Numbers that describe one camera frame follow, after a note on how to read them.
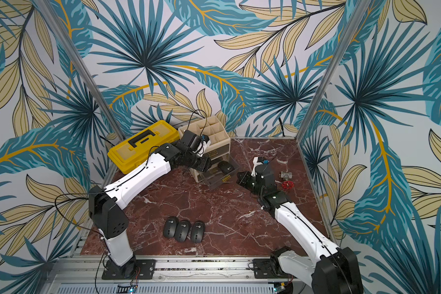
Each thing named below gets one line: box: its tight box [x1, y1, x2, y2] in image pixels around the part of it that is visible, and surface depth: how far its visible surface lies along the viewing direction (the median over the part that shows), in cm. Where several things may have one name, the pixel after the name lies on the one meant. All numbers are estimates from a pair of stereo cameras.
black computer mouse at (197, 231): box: [190, 219, 206, 244], surface depth 83 cm
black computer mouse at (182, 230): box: [173, 219, 191, 243], surface depth 83 cm
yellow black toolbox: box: [107, 120, 181, 175], surface depth 94 cm
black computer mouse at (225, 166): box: [217, 160, 235, 174], surface depth 95 cm
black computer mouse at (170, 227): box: [162, 216, 179, 239], surface depth 84 cm
